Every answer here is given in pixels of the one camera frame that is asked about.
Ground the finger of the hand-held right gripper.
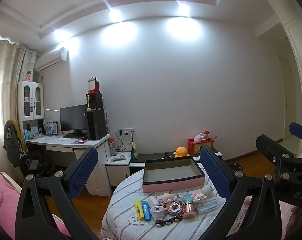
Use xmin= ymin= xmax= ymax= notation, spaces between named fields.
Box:
xmin=289 ymin=122 xmax=302 ymax=145
xmin=256 ymin=134 xmax=302 ymax=180

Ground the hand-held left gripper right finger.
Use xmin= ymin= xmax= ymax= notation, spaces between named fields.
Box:
xmin=200 ymin=147 xmax=283 ymax=240

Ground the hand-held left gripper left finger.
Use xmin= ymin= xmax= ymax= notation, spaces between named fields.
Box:
xmin=15 ymin=146 xmax=101 ymax=240

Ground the white egg-shaped toy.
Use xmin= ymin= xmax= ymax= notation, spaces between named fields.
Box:
xmin=200 ymin=185 xmax=218 ymax=199

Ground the small pink doll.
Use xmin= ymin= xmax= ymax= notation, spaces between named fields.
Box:
xmin=191 ymin=191 xmax=206 ymax=203

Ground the teal round lid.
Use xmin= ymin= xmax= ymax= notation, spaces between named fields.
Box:
xmin=182 ymin=201 xmax=198 ymax=219

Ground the pink storage box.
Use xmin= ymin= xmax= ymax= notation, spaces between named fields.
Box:
xmin=142 ymin=155 xmax=205 ymax=193

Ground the white power adapter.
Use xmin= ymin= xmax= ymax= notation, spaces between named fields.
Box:
xmin=149 ymin=205 xmax=166 ymax=224

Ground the blue rectangular lighter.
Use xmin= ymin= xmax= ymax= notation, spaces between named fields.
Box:
xmin=141 ymin=200 xmax=151 ymax=221

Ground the teal flat case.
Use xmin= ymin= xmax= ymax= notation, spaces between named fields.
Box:
xmin=196 ymin=197 xmax=220 ymax=213

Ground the red storage box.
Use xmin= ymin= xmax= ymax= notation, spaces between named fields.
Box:
xmin=187 ymin=138 xmax=215 ymax=155

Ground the white desk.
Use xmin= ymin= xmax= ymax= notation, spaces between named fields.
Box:
xmin=26 ymin=134 xmax=112 ymax=197

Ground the white nightstand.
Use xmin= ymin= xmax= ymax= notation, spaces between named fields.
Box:
xmin=105 ymin=151 xmax=139 ymax=187

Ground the water bottle with red cap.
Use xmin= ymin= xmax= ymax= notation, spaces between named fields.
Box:
xmin=109 ymin=137 xmax=117 ymax=156

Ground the yellow duck plush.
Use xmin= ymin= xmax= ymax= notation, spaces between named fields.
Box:
xmin=173 ymin=147 xmax=189 ymax=158

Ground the black computer tower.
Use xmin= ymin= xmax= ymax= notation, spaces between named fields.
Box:
xmin=86 ymin=109 xmax=107 ymax=140

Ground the pink printed cloth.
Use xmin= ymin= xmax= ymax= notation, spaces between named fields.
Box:
xmin=230 ymin=195 xmax=254 ymax=239

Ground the blue and white box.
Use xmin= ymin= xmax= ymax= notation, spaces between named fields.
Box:
xmin=46 ymin=120 xmax=59 ymax=136

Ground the black computer monitor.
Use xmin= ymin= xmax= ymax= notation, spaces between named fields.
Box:
xmin=60 ymin=104 xmax=89 ymax=134

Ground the yellow highlighter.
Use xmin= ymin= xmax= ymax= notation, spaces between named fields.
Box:
xmin=134 ymin=200 xmax=145 ymax=222

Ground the black speaker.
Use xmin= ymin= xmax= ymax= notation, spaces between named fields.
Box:
xmin=86 ymin=92 xmax=103 ymax=110

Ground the pink blanket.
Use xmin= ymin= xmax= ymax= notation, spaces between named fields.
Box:
xmin=0 ymin=162 xmax=71 ymax=240

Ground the red desk calendar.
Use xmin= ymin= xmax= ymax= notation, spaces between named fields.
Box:
xmin=88 ymin=77 xmax=100 ymax=94

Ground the white glass-door cabinet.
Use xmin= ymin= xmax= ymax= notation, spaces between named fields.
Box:
xmin=18 ymin=81 xmax=45 ymax=120

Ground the white air conditioner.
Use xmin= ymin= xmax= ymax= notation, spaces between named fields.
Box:
xmin=34 ymin=47 xmax=68 ymax=72

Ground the beige curtain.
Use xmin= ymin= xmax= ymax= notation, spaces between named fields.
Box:
xmin=0 ymin=36 xmax=26 ymax=155

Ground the white bed frame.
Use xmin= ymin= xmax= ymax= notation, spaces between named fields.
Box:
xmin=1 ymin=171 xmax=20 ymax=198

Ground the white door frame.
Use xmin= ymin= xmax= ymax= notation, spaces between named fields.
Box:
xmin=266 ymin=0 xmax=302 ymax=158

